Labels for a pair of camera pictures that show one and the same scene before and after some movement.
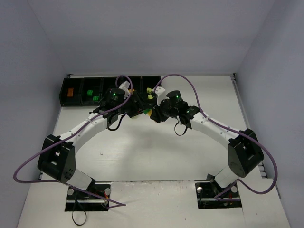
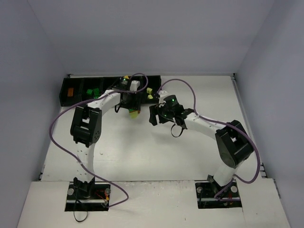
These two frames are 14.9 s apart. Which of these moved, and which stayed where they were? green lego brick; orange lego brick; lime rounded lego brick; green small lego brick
Moved: green lego brick
Stayed: green small lego brick; lime rounded lego brick; orange lego brick
